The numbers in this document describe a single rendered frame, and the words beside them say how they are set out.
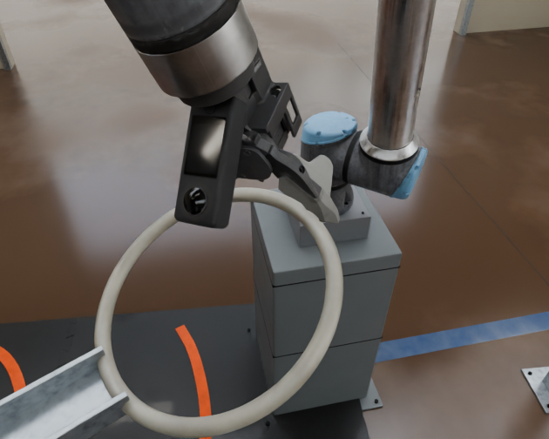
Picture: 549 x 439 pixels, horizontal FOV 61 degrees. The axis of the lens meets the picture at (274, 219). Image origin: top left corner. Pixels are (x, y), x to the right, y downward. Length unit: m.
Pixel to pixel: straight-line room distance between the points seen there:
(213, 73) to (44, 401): 0.72
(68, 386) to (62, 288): 1.73
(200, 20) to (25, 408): 0.76
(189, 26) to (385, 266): 1.20
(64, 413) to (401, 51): 0.92
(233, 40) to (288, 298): 1.14
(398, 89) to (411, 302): 1.55
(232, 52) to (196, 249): 2.33
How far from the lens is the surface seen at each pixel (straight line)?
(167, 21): 0.34
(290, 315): 1.50
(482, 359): 2.36
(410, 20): 0.99
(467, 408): 2.20
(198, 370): 2.14
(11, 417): 0.97
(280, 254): 1.38
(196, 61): 0.36
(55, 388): 0.95
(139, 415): 0.85
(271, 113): 0.44
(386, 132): 1.15
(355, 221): 1.40
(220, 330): 2.26
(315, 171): 0.48
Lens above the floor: 1.82
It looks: 40 degrees down
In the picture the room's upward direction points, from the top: straight up
